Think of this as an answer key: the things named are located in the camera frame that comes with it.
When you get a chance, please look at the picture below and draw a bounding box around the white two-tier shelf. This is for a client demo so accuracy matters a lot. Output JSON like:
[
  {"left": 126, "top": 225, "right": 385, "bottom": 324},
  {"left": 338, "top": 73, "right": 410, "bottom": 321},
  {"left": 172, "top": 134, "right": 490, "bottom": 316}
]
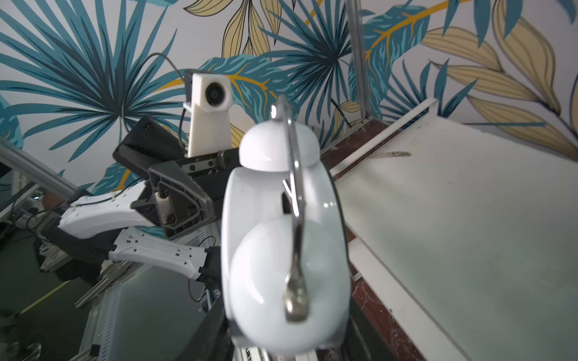
[{"left": 331, "top": 100, "right": 577, "bottom": 360}]

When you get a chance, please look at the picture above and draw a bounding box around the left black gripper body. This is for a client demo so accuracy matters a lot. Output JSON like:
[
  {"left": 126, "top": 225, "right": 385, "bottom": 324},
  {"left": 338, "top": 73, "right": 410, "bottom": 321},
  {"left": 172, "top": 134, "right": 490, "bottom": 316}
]
[{"left": 113, "top": 116, "right": 239, "bottom": 237}]

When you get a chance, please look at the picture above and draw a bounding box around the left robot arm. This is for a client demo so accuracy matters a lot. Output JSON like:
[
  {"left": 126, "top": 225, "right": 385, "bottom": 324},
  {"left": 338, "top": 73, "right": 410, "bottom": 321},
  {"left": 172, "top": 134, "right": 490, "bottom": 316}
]
[{"left": 41, "top": 116, "right": 240, "bottom": 287}]

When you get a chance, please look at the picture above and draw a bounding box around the white chrome twin-bell alarm clock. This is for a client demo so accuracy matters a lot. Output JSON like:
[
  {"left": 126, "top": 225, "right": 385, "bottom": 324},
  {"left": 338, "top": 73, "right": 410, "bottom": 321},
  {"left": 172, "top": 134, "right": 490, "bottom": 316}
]
[{"left": 221, "top": 96, "right": 351, "bottom": 356}]

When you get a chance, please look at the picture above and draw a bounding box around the right aluminium frame post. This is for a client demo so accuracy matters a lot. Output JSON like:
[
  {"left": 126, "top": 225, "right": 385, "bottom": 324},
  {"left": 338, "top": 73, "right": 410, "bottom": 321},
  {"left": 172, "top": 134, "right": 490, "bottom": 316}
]
[{"left": 345, "top": 0, "right": 371, "bottom": 120}]

